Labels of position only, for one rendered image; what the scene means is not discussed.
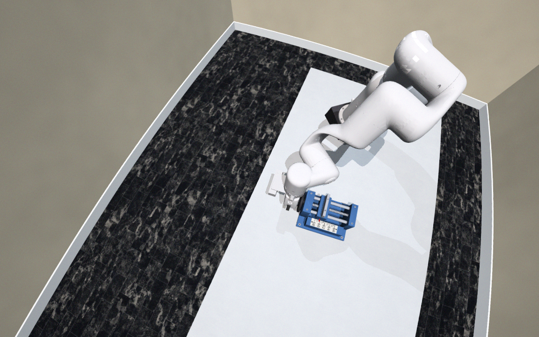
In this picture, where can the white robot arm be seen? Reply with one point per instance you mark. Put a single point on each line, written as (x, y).
(387, 102)

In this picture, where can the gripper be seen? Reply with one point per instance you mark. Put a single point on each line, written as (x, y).
(289, 203)

